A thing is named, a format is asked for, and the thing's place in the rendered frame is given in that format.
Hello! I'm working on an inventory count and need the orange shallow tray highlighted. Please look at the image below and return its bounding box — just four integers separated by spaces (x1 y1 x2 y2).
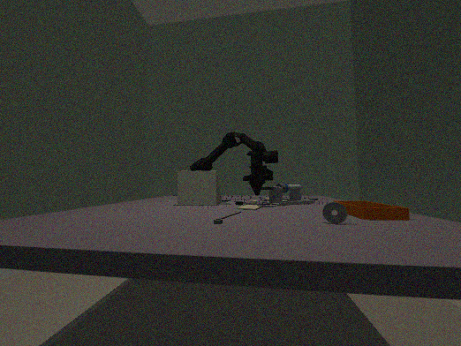
334 201 409 221

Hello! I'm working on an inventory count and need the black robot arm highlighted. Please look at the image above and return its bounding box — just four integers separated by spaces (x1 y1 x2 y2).
190 132 278 176

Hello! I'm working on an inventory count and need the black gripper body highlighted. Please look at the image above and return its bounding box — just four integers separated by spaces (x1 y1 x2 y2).
243 163 273 182

